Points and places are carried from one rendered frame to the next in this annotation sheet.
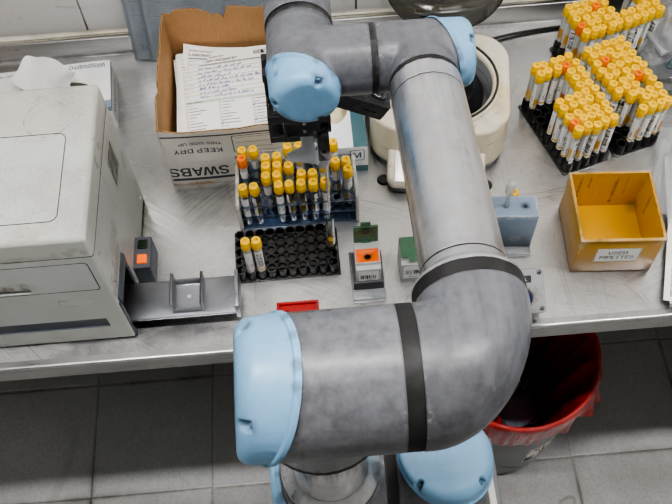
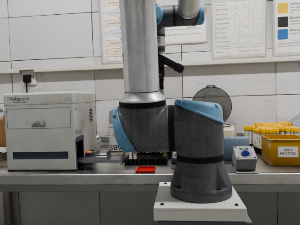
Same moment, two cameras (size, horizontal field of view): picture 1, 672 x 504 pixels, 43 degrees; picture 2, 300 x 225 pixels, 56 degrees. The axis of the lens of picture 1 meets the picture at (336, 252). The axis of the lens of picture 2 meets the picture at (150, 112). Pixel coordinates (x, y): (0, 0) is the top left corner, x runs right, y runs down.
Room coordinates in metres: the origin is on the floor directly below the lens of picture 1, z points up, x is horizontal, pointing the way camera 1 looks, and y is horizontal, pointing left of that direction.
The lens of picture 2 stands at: (-0.39, -0.09, 1.14)
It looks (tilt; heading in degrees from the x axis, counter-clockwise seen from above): 3 degrees down; 7
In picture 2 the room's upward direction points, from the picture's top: 2 degrees counter-clockwise
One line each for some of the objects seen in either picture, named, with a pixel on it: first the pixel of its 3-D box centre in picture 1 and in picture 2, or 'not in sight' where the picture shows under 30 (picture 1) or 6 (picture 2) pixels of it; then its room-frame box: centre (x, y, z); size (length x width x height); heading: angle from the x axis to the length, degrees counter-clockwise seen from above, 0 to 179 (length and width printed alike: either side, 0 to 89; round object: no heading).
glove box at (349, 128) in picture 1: (338, 103); not in sight; (1.03, -0.02, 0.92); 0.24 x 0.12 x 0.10; 1
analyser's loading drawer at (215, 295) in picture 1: (174, 296); (97, 156); (0.65, 0.26, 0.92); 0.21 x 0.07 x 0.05; 91
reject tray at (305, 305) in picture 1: (298, 320); (146, 169); (0.62, 0.07, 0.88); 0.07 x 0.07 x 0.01; 1
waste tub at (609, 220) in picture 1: (609, 222); (282, 149); (0.74, -0.45, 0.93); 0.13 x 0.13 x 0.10; 88
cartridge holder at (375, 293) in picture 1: (367, 273); (178, 161); (0.69, -0.05, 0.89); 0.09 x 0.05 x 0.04; 2
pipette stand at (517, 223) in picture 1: (501, 223); (235, 149); (0.75, -0.27, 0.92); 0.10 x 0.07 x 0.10; 86
